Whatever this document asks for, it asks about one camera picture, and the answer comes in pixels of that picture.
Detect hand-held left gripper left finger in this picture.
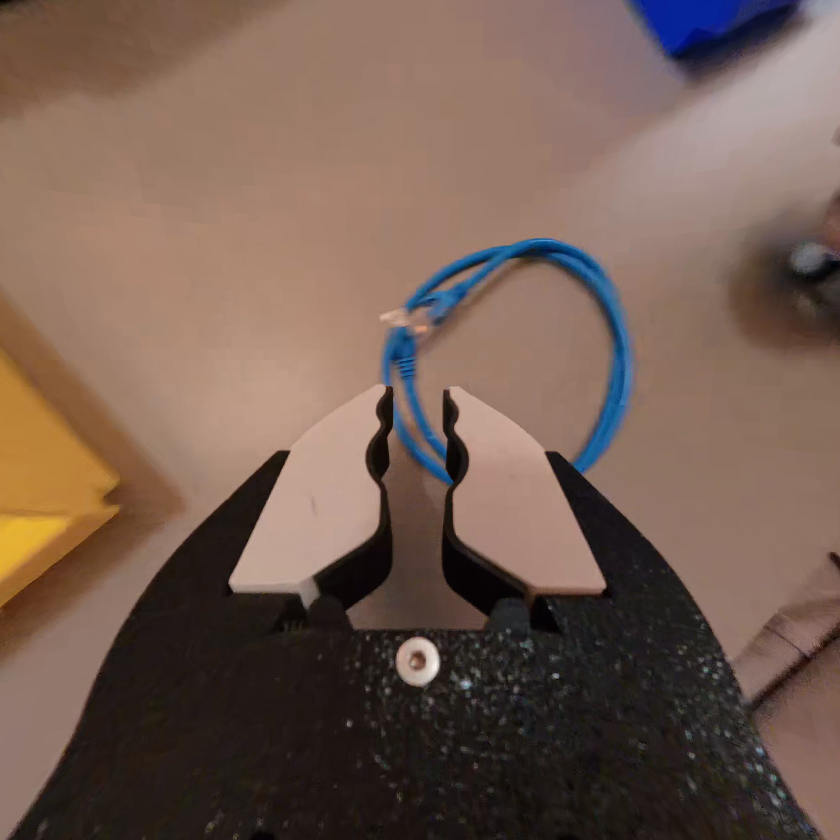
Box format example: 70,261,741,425
228,385,395,609

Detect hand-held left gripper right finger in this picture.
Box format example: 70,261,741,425
441,386,606,615

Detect blue ethernet cable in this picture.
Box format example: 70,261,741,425
378,238,635,488

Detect yellow plastic bin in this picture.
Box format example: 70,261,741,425
0,346,123,609

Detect blue plastic bin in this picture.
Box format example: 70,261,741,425
626,0,809,61

